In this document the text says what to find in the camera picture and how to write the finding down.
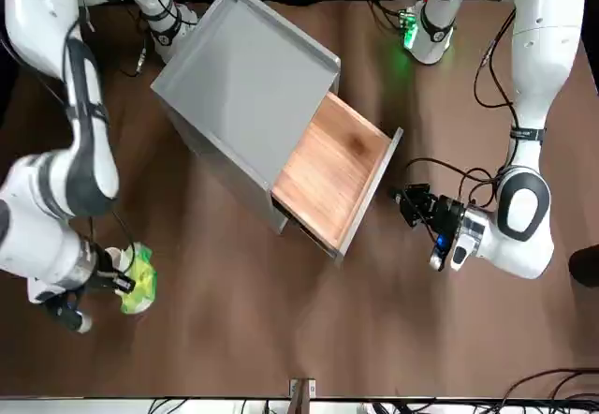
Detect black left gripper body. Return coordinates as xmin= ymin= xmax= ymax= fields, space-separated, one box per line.
xmin=428 ymin=193 xmax=468 ymax=247

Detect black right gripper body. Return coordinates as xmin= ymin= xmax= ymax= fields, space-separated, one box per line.
xmin=88 ymin=244 xmax=116 ymax=294

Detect green tissue pack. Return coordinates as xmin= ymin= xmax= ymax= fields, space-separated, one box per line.
xmin=117 ymin=241 xmax=158 ymax=316

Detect wooden drawer grey front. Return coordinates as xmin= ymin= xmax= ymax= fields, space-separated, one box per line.
xmin=270 ymin=90 xmax=404 ymax=262

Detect white side table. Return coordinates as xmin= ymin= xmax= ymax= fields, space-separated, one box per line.
xmin=0 ymin=398 xmax=599 ymax=414

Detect black rounded object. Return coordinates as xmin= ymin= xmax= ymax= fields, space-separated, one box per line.
xmin=568 ymin=246 xmax=599 ymax=288

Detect grey metal cabinet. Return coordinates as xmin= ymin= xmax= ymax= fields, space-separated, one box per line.
xmin=150 ymin=0 xmax=342 ymax=260

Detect black left arm wrist cable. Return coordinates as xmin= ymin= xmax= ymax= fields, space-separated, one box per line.
xmin=404 ymin=156 xmax=505 ymax=213

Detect black arm wrist cable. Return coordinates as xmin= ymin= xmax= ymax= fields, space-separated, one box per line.
xmin=404 ymin=156 xmax=505 ymax=213
xmin=110 ymin=211 xmax=137 ymax=265

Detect black right arm wrist cable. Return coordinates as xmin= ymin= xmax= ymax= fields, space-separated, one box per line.
xmin=110 ymin=211 xmax=137 ymax=265

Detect black left arm foot cable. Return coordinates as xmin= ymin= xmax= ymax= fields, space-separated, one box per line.
xmin=368 ymin=0 xmax=409 ymax=32

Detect black cable silver connector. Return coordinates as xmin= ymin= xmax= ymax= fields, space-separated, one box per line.
xmin=119 ymin=8 xmax=150 ymax=78

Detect aluminium frame post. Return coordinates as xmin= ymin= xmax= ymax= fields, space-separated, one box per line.
xmin=288 ymin=377 xmax=317 ymax=414

